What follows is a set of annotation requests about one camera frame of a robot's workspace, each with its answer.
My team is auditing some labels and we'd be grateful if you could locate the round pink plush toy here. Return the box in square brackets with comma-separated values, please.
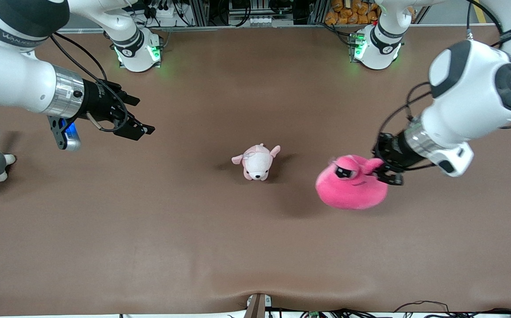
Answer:
[315, 155, 389, 210]

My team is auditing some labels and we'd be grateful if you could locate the aluminium table edge rail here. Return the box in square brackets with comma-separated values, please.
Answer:
[59, 22, 503, 35]

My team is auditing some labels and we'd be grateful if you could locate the white power strip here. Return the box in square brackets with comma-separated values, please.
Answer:
[149, 4, 177, 19]

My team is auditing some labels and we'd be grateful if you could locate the white pink plush dog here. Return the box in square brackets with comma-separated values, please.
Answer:
[231, 143, 282, 182]

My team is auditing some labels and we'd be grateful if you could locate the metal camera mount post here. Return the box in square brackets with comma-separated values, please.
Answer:
[244, 293, 273, 318]

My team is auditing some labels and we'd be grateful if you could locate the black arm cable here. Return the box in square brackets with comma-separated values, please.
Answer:
[50, 33, 129, 133]
[373, 0, 511, 173]

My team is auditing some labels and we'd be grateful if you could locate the white terminal block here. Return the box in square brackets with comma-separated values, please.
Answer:
[248, 16, 279, 27]

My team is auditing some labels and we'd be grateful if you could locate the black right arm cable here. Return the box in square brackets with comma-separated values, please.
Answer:
[50, 33, 129, 133]

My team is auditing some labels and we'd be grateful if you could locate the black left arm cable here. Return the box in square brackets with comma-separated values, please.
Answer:
[373, 0, 511, 173]

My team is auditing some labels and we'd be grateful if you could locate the black cable bundle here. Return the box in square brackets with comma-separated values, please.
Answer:
[278, 300, 511, 318]

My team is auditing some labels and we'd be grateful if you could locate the bag of orange toys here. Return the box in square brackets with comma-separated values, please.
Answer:
[324, 0, 382, 26]

